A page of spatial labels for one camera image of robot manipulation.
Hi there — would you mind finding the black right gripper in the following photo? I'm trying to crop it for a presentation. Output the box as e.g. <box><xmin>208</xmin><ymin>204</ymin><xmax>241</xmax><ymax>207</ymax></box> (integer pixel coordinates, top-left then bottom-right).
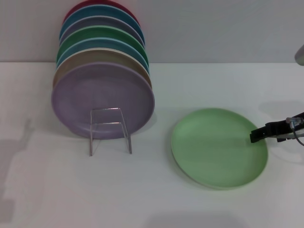
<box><xmin>249</xmin><ymin>111</ymin><xmax>304</xmax><ymax>144</ymax></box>

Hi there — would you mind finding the light green plate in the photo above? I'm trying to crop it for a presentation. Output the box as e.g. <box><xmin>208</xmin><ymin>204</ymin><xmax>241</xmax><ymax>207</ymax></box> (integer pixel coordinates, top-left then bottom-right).
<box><xmin>171</xmin><ymin>107</ymin><xmax>269</xmax><ymax>190</ymax></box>

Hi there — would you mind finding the tan plate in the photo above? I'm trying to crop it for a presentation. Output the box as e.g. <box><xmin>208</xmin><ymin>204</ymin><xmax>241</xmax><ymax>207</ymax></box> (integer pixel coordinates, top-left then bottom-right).
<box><xmin>52</xmin><ymin>47</ymin><xmax>152</xmax><ymax>91</ymax></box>

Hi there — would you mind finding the lavender plate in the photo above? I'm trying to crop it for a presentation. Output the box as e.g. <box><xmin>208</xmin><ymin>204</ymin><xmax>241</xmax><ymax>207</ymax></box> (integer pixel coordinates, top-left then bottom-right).
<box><xmin>51</xmin><ymin>62</ymin><xmax>156</xmax><ymax>140</ymax></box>

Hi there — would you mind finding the blue plate with pale rim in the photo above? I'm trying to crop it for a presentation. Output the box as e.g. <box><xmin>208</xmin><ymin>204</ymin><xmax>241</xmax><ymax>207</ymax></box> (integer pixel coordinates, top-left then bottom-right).
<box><xmin>56</xmin><ymin>37</ymin><xmax>151</xmax><ymax>72</ymax></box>

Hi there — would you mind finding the dark green plate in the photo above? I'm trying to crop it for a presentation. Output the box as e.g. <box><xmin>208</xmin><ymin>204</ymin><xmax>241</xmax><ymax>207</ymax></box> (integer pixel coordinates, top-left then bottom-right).
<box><xmin>56</xmin><ymin>25</ymin><xmax>150</xmax><ymax>65</ymax></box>

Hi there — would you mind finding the grey purple plate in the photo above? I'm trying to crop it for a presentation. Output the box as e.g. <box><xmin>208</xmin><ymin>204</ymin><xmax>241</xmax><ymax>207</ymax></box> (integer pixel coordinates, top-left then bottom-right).
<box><xmin>58</xmin><ymin>16</ymin><xmax>146</xmax><ymax>48</ymax></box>

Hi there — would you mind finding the teal plate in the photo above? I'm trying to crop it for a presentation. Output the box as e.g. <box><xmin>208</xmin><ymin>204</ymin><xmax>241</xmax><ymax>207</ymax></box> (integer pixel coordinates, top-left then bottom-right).
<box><xmin>59</xmin><ymin>4</ymin><xmax>145</xmax><ymax>41</ymax></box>

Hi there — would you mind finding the maroon plate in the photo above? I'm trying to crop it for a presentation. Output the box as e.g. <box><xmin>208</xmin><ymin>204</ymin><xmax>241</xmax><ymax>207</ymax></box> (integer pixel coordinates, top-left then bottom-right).
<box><xmin>63</xmin><ymin>0</ymin><xmax>141</xmax><ymax>25</ymax></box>

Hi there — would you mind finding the grey cable with silver plug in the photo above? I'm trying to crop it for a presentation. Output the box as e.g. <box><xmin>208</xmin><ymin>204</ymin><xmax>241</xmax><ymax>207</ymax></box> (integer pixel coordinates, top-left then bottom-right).
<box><xmin>285</xmin><ymin>116</ymin><xmax>304</xmax><ymax>146</ymax></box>

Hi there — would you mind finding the metal wire plate rack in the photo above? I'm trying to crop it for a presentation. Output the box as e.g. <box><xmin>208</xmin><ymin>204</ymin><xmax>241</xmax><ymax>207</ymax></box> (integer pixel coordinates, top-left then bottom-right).
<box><xmin>88</xmin><ymin>107</ymin><xmax>133</xmax><ymax>157</ymax></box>

